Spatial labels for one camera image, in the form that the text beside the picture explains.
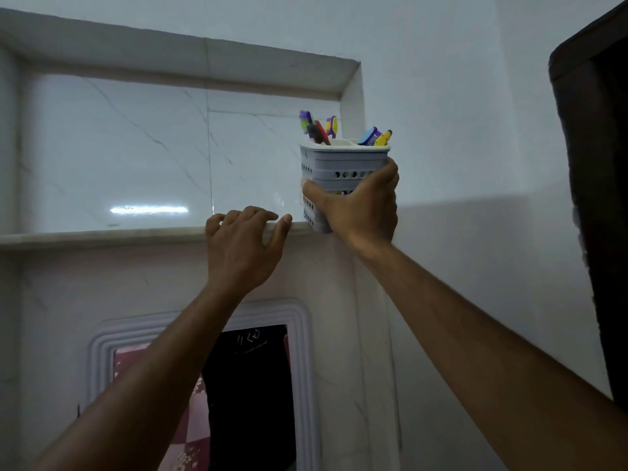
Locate person's left hand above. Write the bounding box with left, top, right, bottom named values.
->
left=205, top=206, right=293, bottom=297

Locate person's right hand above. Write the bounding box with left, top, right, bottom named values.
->
left=301, top=159, right=400, bottom=256

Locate grey perforated plastic basket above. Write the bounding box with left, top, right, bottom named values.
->
left=300, top=138, right=391, bottom=234

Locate person's right forearm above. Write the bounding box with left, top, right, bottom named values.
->
left=362, top=242, right=628, bottom=471

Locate person's left forearm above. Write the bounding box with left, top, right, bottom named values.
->
left=28, top=283, right=246, bottom=471

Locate red and black toothbrush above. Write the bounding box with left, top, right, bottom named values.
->
left=308, top=120, right=331, bottom=146

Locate dark brown door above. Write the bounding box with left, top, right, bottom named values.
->
left=548, top=0, right=628, bottom=413

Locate white framed wall mirror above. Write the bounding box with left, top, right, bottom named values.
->
left=87, top=298, right=323, bottom=471

